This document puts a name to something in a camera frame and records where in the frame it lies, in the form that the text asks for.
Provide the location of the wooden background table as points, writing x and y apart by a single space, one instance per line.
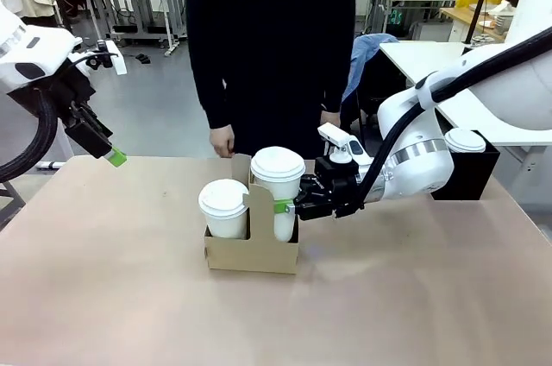
466 16

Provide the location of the stack of white cup lids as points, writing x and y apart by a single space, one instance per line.
466 141

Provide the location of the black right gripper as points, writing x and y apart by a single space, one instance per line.
338 187

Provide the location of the white side table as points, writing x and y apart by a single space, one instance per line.
414 59

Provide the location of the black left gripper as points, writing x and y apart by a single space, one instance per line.
69 90

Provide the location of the white table foot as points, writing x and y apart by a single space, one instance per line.
52 165

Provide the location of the white paper cup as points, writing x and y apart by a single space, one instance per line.
225 224
281 190

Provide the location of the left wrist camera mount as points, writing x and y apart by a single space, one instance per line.
116 59

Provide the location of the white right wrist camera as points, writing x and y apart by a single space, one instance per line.
340 141

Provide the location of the brown cardboard cup carrier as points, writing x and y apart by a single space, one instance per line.
254 254

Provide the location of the stack of white dishes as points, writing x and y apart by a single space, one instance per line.
502 23

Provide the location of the person's left hand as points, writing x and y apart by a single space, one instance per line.
331 118

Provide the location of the person's right hand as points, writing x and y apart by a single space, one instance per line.
222 141

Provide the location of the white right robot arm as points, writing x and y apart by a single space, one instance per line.
414 159

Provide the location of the white plastic cup lid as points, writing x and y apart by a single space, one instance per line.
276 163
222 195

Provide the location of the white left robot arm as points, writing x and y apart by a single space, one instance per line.
30 51

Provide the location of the person's left forearm black sleeve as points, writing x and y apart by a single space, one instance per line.
340 77

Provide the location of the person in black hoodie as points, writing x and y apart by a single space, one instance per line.
271 59

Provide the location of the person's right forearm black sleeve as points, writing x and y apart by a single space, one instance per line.
213 85

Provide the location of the blue cloth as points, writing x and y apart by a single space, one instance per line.
364 55

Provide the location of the black lid holder box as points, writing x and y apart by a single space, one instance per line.
470 176

